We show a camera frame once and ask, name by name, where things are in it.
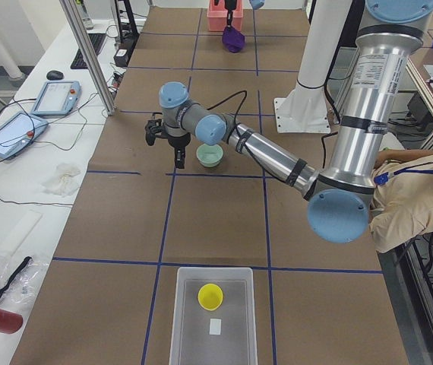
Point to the near teach pendant tablet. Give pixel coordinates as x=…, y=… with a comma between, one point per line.
x=19, y=132

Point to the white foam strip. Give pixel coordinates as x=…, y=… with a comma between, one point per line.
x=13, y=241

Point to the clear plastic bin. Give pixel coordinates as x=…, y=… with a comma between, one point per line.
x=226, y=335

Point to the seated person beige shirt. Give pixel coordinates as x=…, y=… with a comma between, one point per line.
x=405, y=201

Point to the black computer mouse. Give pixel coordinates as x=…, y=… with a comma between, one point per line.
x=54, y=75

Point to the crumpled white tissue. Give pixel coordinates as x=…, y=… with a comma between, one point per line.
x=63, y=182

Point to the pink plastic bin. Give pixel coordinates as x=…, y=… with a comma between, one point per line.
x=216, y=16

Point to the black power adapter box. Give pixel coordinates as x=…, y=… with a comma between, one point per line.
x=121, y=58

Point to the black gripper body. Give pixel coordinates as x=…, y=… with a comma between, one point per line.
x=231, y=4
x=178, y=142

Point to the aluminium frame post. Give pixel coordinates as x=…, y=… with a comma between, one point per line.
x=80, y=34

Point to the teach pendant tablet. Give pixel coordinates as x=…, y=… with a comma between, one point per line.
x=57, y=98
x=19, y=132

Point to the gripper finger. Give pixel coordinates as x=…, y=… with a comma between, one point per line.
x=179, y=158
x=229, y=18

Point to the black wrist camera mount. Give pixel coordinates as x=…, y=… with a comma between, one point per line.
x=155, y=129

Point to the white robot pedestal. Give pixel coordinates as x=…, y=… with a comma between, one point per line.
x=304, y=110

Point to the yellow plastic cup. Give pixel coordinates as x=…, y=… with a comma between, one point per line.
x=210, y=296

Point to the purple cloth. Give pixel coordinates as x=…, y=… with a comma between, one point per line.
x=233, y=39

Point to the far teach pendant tablet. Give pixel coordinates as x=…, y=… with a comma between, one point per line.
x=57, y=98

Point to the green ceramic bowl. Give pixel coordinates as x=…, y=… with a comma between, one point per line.
x=209, y=155

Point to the clear plastic bag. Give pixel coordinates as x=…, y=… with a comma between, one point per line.
x=21, y=279

